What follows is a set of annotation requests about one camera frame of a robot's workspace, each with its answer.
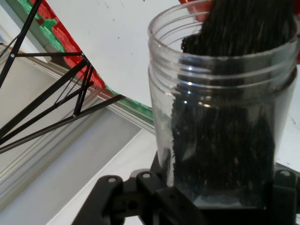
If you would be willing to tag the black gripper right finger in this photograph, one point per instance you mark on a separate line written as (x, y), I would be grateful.
(284, 197)

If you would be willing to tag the black grains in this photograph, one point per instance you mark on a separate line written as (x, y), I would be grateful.
(229, 140)

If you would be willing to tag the clear plastic jar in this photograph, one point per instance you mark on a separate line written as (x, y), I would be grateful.
(164, 105)

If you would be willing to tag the red bowl with black rim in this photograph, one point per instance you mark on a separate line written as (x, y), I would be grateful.
(199, 12)

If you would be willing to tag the aluminium wall rail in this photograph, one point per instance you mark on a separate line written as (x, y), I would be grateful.
(42, 150)

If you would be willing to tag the black tripod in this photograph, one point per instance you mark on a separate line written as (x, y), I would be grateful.
(47, 93)

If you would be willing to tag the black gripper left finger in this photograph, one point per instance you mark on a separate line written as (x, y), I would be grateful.
(131, 201)

